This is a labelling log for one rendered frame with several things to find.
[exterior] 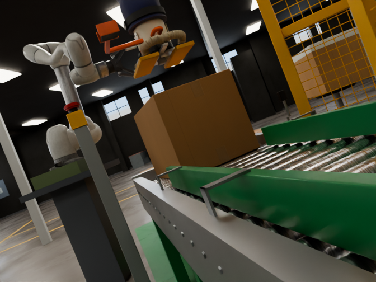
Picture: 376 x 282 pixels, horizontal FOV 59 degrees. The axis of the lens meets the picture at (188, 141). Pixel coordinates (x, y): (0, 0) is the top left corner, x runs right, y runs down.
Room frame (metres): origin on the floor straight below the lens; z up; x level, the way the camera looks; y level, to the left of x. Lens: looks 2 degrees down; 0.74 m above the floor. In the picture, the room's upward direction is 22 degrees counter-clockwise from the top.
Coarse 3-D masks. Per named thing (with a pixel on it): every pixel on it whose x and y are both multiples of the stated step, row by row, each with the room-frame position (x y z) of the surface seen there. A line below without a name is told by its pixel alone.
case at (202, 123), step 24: (168, 96) 1.48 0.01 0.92; (192, 96) 1.51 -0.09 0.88; (216, 96) 1.54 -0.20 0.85; (240, 96) 1.58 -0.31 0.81; (144, 120) 1.78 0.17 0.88; (168, 120) 1.47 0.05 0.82; (192, 120) 1.50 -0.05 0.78; (216, 120) 1.53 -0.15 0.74; (240, 120) 1.57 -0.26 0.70; (144, 144) 2.02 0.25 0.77; (168, 144) 1.51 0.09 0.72; (192, 144) 1.49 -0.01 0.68; (216, 144) 1.52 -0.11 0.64; (240, 144) 1.55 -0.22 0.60
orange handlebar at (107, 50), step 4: (156, 28) 1.64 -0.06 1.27; (160, 28) 1.65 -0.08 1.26; (152, 32) 1.66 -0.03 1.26; (160, 32) 1.69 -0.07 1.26; (152, 36) 1.70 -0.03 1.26; (136, 40) 1.72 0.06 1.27; (140, 40) 1.72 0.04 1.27; (108, 44) 1.56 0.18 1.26; (124, 44) 1.70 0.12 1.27; (128, 44) 1.71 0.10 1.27; (132, 44) 1.71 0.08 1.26; (136, 44) 1.72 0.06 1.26; (108, 48) 1.61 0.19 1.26; (112, 48) 1.69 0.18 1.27; (116, 48) 1.69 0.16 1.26; (120, 48) 1.70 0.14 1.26; (124, 48) 1.71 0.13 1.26; (108, 52) 1.67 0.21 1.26; (112, 52) 1.70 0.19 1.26
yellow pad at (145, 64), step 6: (150, 54) 1.61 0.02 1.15; (156, 54) 1.61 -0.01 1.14; (144, 60) 1.61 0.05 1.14; (150, 60) 1.65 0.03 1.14; (156, 60) 1.70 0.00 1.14; (138, 66) 1.69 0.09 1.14; (144, 66) 1.72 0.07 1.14; (150, 66) 1.77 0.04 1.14; (138, 72) 1.80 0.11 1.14; (144, 72) 1.85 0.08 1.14; (150, 72) 1.91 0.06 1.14
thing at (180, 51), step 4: (192, 40) 1.67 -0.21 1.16; (176, 44) 1.74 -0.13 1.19; (180, 44) 1.65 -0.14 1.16; (184, 44) 1.65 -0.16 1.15; (188, 44) 1.66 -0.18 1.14; (192, 44) 1.67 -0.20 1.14; (176, 48) 1.64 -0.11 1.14; (180, 48) 1.65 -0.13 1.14; (184, 48) 1.68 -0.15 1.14; (188, 48) 1.71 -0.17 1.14; (172, 52) 1.72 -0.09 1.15; (176, 52) 1.69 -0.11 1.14; (180, 52) 1.72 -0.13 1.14; (184, 52) 1.76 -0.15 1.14; (172, 56) 1.75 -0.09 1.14; (176, 56) 1.77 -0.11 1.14; (180, 56) 1.81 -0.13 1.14; (184, 56) 1.84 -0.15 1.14; (168, 60) 1.84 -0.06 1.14; (172, 60) 1.84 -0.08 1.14; (176, 60) 1.88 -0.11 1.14; (180, 60) 1.92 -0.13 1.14; (164, 64) 1.94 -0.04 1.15; (168, 64) 1.90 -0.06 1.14; (172, 64) 1.94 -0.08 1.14; (176, 64) 1.98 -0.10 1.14
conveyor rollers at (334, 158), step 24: (264, 144) 1.62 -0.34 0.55; (288, 144) 1.34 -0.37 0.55; (312, 144) 1.16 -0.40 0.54; (336, 144) 0.98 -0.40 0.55; (360, 144) 0.89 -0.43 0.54; (264, 168) 1.03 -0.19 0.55; (288, 168) 0.93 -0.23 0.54; (312, 168) 0.85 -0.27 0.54; (336, 168) 0.76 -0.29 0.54; (360, 168) 0.67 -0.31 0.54; (240, 216) 0.70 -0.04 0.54; (312, 240) 0.44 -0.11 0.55; (360, 264) 0.35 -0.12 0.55
